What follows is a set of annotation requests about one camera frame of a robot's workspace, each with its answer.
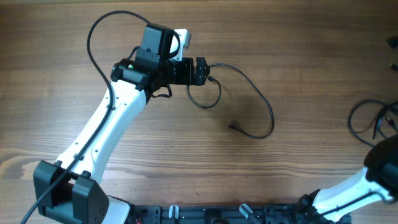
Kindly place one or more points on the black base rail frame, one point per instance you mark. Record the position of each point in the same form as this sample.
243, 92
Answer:
243, 214

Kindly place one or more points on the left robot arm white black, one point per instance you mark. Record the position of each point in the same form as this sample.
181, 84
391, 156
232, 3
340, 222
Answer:
68, 190

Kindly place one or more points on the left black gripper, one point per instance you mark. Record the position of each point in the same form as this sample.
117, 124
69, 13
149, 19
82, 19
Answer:
201, 71

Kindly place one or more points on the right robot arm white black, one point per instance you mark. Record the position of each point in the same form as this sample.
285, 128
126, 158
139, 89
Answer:
376, 181

